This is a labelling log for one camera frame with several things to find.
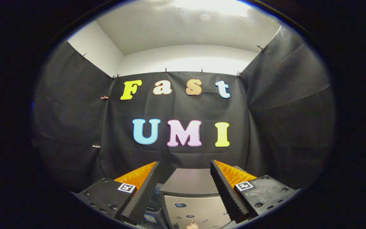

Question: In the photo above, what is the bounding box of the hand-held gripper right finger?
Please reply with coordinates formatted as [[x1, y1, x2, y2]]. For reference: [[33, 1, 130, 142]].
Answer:
[[210, 160, 300, 224]]

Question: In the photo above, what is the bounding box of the dark top-load washing machine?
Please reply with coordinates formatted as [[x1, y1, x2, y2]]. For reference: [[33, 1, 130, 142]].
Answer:
[[142, 183, 171, 229]]

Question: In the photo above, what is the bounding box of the black backdrop cloth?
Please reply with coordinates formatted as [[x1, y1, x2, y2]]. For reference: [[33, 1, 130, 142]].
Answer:
[[32, 25, 335, 192]]

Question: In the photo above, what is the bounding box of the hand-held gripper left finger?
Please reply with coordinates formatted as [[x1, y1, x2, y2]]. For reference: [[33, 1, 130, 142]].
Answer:
[[71, 161, 162, 226]]

